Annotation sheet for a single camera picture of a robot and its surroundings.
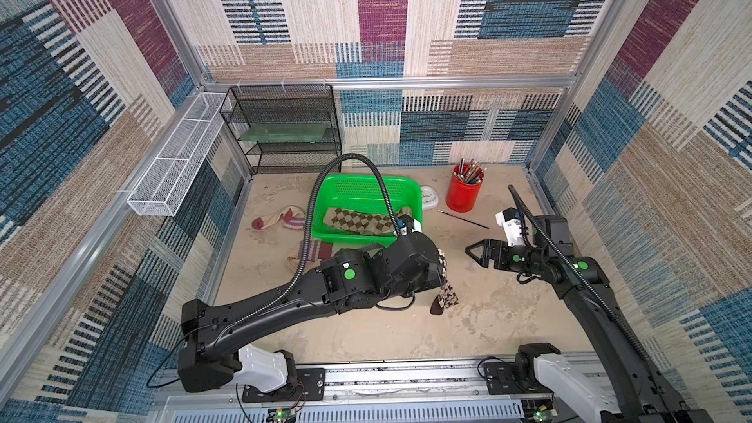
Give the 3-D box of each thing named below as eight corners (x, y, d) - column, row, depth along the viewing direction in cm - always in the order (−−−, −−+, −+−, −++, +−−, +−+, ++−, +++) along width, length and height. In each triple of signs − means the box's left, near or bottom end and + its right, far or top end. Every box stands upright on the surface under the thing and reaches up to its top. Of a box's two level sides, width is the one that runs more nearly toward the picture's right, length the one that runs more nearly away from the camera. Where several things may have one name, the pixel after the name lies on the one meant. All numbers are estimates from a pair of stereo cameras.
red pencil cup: (448, 212, 108) (455, 184, 97) (443, 187, 116) (450, 159, 104) (478, 212, 108) (490, 184, 97) (472, 187, 116) (482, 158, 104)
